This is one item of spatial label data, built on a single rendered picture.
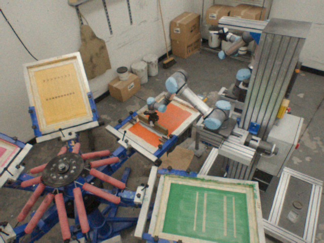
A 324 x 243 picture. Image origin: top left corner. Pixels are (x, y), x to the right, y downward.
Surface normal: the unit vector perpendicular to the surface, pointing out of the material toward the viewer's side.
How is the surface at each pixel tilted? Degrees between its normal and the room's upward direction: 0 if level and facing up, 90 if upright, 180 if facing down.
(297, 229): 0
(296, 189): 0
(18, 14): 90
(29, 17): 90
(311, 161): 0
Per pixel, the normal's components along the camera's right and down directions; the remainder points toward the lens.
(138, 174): -0.07, -0.71
